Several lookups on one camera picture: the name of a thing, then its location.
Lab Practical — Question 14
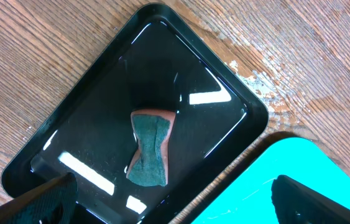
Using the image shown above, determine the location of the black rectangular tray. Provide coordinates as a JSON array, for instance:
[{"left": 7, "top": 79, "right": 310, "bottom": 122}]
[{"left": 1, "top": 4, "right": 269, "bottom": 223}]

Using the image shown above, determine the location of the red and green sponge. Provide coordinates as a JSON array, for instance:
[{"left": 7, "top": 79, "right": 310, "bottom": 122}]
[{"left": 126, "top": 109, "right": 176, "bottom": 187}]

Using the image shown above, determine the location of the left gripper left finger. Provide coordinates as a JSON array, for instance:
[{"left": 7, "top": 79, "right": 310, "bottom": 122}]
[{"left": 0, "top": 173, "right": 78, "bottom": 224}]

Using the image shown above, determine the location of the teal plastic serving tray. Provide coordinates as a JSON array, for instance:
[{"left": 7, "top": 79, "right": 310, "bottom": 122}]
[{"left": 192, "top": 138, "right": 350, "bottom": 224}]

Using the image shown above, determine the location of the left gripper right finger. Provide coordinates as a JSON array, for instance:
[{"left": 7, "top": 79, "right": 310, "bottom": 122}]
[{"left": 271, "top": 175, "right": 350, "bottom": 224}]

